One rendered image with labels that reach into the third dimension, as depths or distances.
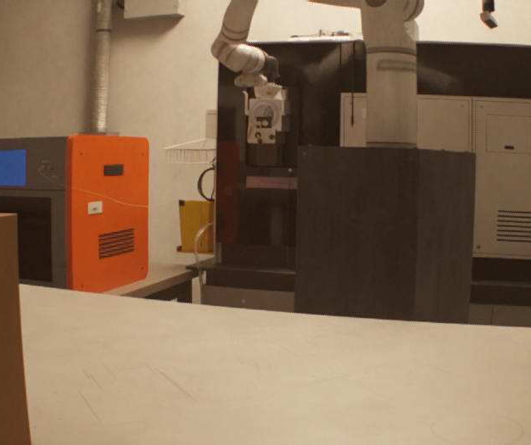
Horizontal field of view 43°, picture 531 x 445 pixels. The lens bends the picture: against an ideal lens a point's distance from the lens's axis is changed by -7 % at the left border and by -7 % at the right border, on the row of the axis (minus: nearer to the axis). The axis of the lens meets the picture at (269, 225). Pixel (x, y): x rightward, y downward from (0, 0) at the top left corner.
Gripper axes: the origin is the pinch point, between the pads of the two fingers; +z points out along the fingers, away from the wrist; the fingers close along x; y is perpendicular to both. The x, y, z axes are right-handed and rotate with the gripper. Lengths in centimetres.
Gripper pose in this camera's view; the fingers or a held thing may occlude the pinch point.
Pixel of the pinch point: (271, 75)
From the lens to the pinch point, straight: 217.0
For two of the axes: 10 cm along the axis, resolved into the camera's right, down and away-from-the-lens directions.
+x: -9.5, -0.5, 3.0
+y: 0.2, -9.9, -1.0
